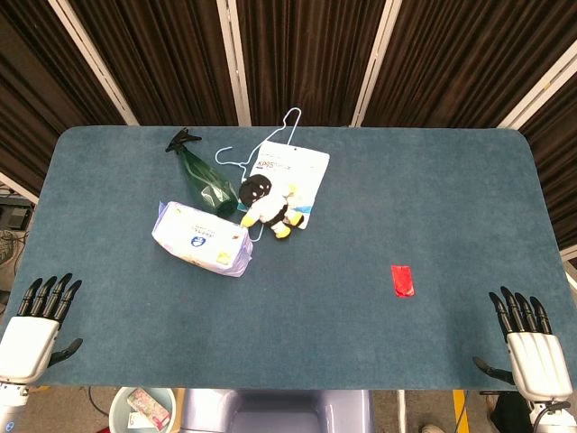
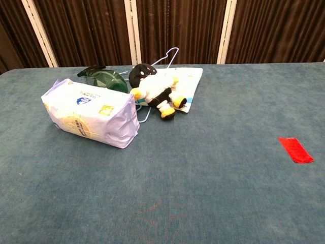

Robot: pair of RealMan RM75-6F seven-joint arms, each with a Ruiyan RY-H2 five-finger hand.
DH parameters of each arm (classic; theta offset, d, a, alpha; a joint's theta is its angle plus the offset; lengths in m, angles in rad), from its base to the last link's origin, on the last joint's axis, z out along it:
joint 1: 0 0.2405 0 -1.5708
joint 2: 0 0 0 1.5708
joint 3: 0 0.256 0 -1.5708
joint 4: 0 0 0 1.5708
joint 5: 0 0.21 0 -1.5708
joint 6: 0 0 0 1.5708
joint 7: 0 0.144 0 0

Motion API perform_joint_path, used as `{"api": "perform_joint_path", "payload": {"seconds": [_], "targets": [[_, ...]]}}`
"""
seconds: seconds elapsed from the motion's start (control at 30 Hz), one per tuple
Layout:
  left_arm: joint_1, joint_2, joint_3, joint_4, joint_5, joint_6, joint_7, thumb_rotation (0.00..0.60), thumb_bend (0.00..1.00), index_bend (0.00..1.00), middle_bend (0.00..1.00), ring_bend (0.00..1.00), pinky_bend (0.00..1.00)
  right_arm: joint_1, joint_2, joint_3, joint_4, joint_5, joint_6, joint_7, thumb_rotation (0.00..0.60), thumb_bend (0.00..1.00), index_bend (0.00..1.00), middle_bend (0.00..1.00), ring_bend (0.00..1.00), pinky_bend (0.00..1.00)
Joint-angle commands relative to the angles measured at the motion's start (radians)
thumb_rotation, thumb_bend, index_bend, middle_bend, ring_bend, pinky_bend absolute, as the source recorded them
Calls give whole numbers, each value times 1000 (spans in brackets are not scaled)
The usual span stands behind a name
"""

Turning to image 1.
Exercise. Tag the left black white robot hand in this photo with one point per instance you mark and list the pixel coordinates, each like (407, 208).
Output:
(28, 343)

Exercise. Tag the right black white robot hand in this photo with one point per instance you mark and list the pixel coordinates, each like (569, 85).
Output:
(538, 361)

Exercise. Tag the left lavender robot arm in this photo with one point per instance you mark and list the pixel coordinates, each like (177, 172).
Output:
(10, 406)

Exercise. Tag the black bag on floor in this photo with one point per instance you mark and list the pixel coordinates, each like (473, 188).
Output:
(507, 412)

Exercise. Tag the white round bucket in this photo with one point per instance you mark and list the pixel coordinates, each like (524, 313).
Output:
(118, 406)

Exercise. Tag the black equipment box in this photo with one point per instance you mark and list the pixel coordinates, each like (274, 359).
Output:
(15, 218)

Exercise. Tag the white shoe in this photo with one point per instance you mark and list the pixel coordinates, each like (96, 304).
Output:
(432, 429)

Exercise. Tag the pink patterned box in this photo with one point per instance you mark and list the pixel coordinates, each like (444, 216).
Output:
(146, 403)

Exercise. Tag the white table leg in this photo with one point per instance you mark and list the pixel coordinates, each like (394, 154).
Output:
(401, 410)

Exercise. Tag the lavender wet wipes pack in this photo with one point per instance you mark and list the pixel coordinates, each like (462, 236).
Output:
(203, 236)

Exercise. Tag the blue felt table mat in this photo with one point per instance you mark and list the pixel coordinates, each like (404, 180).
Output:
(315, 325)

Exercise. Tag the green spray bottle black nozzle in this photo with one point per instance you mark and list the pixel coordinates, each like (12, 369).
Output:
(205, 178)

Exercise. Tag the lavender robot torso base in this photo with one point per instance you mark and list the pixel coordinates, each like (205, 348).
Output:
(275, 412)

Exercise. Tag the black white plush toy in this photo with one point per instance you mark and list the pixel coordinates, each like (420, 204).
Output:
(266, 205)

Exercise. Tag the white KP95 mask package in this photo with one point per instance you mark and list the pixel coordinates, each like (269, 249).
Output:
(299, 164)

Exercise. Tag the white partition post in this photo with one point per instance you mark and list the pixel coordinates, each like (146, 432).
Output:
(92, 63)
(234, 63)
(375, 63)
(541, 85)

